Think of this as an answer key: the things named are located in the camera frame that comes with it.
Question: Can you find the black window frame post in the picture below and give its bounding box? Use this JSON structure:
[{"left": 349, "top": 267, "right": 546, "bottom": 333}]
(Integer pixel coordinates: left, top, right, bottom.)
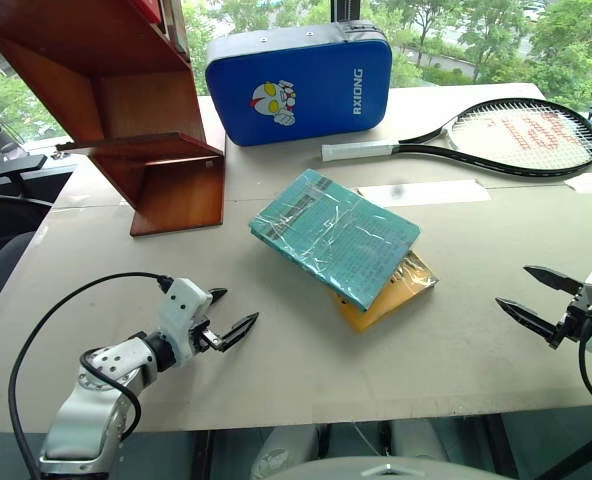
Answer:
[{"left": 329, "top": 0, "right": 363, "bottom": 25}]

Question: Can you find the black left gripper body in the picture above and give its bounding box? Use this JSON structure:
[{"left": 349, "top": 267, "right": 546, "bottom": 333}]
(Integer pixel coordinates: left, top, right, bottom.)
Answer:
[{"left": 189, "top": 314, "right": 228, "bottom": 357}]

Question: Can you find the black office chair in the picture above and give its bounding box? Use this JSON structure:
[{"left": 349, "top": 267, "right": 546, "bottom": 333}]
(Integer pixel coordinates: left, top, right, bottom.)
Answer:
[{"left": 0, "top": 230, "right": 38, "bottom": 335}]

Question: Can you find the black white-handled tennis racket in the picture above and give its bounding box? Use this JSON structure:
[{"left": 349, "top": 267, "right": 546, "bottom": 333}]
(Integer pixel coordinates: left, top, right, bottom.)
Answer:
[{"left": 320, "top": 97, "right": 592, "bottom": 178}]

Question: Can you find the long white tape strip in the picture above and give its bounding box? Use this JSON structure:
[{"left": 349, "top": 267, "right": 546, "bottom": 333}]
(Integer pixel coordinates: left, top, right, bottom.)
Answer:
[{"left": 356, "top": 178, "right": 493, "bottom": 208}]

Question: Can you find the yellow plastic-wrapped book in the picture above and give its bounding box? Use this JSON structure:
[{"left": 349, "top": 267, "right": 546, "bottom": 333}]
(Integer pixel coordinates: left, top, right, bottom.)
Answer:
[{"left": 328, "top": 249, "right": 440, "bottom": 334}]

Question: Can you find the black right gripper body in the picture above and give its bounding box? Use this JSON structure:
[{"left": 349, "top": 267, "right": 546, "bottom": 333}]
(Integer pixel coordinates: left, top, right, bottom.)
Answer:
[{"left": 554, "top": 281, "right": 592, "bottom": 350}]

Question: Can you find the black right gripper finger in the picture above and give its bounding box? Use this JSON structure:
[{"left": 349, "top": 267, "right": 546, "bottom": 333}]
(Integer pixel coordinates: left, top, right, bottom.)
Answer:
[
  {"left": 495, "top": 297, "right": 563, "bottom": 350},
  {"left": 523, "top": 265, "right": 586, "bottom": 297}
]

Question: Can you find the brown wooden shelf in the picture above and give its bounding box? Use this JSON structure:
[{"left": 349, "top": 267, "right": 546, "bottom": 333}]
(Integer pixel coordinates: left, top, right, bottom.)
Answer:
[{"left": 0, "top": 0, "right": 226, "bottom": 238}]

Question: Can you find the blue cartoon kick pad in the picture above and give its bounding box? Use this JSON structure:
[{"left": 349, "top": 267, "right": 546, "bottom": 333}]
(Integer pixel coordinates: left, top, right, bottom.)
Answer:
[{"left": 204, "top": 19, "right": 394, "bottom": 148}]

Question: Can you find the teal plastic-wrapped book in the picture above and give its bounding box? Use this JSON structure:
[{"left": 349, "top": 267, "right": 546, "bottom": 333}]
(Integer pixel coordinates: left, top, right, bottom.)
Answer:
[{"left": 248, "top": 168, "right": 421, "bottom": 312}]

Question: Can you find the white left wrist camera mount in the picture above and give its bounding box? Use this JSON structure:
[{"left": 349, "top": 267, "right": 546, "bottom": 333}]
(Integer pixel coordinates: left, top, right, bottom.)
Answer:
[{"left": 156, "top": 277, "right": 214, "bottom": 362}]

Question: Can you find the black chair armrest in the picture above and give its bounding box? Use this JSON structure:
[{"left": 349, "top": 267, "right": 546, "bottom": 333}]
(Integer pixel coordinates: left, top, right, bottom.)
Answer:
[{"left": 0, "top": 153, "right": 50, "bottom": 184}]

